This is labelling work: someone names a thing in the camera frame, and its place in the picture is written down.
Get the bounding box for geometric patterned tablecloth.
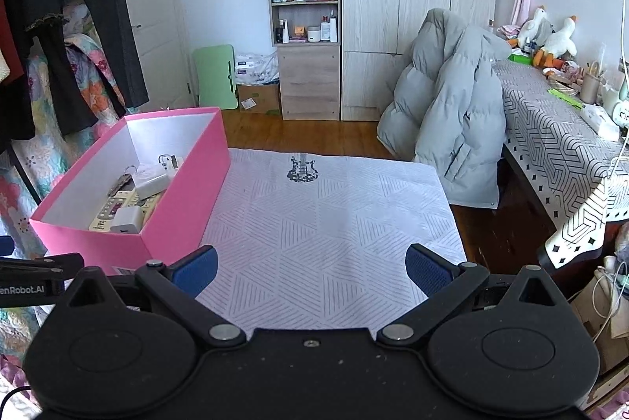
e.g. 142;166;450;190
491;59;629;268

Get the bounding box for plastic-wrapped white packs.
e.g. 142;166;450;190
234;52;280;85

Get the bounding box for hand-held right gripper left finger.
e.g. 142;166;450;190
64;245;246;347

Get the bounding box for green folding table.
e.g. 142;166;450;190
191;45;240;111

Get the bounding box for dark pinstripe hanging garment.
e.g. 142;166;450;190
59;0;149;110

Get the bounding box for pink cardboard box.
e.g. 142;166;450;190
29;107;232;276

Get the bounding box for grey puffer jacket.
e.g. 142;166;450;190
377;8;513;209

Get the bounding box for beige pen cup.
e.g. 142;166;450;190
579;61;609;105

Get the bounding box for large white rectangular charger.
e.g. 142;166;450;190
134;164;171;201

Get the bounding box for beige remote control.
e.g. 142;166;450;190
88;191;163;232

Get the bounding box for white door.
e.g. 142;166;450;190
118;0;196;111

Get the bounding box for white cube plug charger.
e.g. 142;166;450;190
157;155;185;177

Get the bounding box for wooden wardrobe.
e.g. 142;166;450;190
339;0;499;123

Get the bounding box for white tissue box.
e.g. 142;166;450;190
580;103;621;142

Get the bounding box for black ruffled hanging garment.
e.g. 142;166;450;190
24;13;99;142

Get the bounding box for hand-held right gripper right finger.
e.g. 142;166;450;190
376;244;571;347

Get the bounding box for white cable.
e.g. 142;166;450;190
592;267;629;342

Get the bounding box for brown cardboard box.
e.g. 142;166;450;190
570;280;629;374

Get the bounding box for white goose plush toy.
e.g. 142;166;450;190
533;15;578;67
516;4;548;52

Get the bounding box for small white charger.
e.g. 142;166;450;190
110;206;144;235

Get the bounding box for red hanging garment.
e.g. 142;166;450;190
0;0;25;84

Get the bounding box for wooden shelf cabinet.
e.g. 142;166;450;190
264;0;342;122

